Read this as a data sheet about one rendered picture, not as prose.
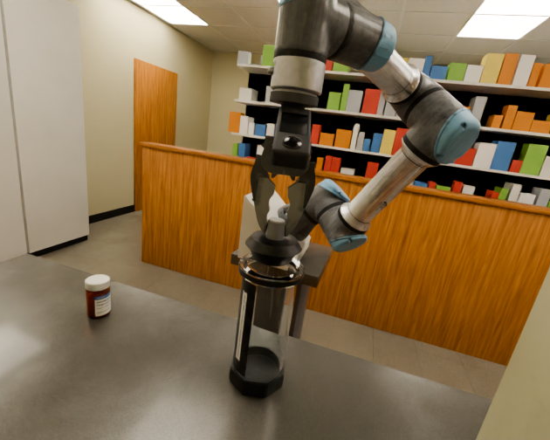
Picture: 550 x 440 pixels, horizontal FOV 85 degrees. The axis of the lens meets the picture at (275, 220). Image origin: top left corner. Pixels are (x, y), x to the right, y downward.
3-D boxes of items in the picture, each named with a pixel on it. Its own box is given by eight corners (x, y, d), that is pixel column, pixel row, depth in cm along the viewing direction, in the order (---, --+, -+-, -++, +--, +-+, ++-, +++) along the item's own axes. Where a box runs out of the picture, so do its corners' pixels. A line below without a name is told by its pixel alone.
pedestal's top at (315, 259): (263, 238, 137) (264, 230, 136) (332, 256, 128) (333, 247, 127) (230, 263, 108) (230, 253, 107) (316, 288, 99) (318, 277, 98)
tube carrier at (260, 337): (222, 390, 50) (233, 274, 44) (233, 346, 60) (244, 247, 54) (285, 399, 50) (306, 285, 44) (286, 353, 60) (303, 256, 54)
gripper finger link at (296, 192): (302, 227, 53) (304, 175, 50) (304, 238, 47) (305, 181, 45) (284, 227, 53) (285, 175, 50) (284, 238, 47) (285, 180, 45)
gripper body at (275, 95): (305, 175, 52) (317, 102, 49) (308, 183, 44) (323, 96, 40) (261, 169, 52) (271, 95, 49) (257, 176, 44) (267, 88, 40)
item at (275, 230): (239, 265, 44) (244, 223, 43) (247, 244, 53) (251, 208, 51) (300, 274, 44) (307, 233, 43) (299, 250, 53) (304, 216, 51)
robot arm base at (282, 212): (285, 206, 122) (304, 191, 118) (307, 237, 120) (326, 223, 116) (271, 210, 108) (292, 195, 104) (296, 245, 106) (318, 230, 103)
